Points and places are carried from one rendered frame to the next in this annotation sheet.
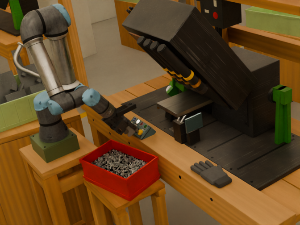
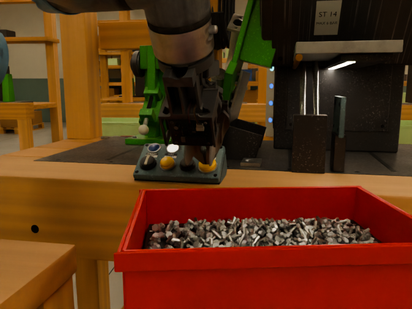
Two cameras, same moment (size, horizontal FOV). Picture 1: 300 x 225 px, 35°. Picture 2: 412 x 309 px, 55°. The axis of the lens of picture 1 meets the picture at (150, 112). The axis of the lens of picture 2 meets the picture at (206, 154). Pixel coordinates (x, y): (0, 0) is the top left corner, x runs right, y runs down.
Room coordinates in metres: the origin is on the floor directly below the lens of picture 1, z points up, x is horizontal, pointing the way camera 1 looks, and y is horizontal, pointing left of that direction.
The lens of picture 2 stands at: (1.65, 0.55, 1.06)
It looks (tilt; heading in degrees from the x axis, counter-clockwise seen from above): 10 degrees down; 311
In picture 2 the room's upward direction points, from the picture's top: straight up
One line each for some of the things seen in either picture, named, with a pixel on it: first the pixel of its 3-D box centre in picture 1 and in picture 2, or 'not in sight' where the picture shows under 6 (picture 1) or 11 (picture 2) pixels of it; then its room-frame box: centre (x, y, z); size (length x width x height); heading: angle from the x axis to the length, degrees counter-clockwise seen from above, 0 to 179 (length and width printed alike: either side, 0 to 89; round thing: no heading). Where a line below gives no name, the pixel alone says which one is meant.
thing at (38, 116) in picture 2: not in sight; (15, 121); (11.05, -3.46, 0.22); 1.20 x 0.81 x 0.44; 127
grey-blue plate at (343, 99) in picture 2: (194, 129); (338, 132); (1.96, -0.20, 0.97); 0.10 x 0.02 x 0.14; 120
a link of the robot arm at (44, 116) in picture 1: (47, 106); not in sight; (2.17, 0.50, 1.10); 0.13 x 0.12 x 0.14; 121
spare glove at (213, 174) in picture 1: (212, 172); not in sight; (1.67, -0.23, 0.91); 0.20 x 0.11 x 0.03; 27
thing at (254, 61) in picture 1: (243, 90); (332, 81); (2.09, -0.47, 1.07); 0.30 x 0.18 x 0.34; 30
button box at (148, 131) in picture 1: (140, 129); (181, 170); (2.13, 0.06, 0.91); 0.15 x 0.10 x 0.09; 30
